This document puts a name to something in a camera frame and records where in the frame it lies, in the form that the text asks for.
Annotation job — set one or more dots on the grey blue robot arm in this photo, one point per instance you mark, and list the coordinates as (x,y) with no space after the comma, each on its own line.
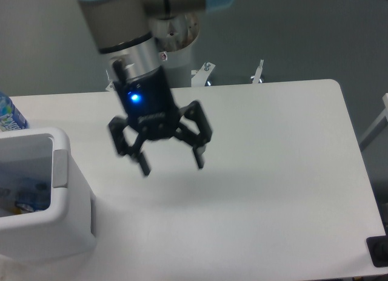
(122,32)

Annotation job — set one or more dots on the white pedestal base bracket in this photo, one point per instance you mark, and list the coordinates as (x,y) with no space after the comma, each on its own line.
(201,77)

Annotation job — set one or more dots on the clear crushed plastic bottle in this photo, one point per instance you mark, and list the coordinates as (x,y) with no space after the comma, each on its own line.
(33,196)

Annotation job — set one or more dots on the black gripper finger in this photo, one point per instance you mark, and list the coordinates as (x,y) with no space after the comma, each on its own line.
(194,129)
(116,126)

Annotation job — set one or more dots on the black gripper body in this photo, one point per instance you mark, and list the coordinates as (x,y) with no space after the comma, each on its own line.
(148,103)

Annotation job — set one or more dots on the white trash can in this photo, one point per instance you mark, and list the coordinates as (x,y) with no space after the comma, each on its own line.
(67,226)

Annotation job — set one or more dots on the white frame at right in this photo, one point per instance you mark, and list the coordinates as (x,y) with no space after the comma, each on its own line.
(375,128)

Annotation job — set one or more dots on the blue labelled drink bottle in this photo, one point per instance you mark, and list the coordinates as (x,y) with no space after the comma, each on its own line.
(11,118)

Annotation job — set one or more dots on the black device at table edge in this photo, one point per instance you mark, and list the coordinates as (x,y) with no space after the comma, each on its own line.
(377,247)

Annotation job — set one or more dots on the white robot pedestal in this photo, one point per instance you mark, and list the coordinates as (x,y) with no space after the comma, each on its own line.
(175,39)

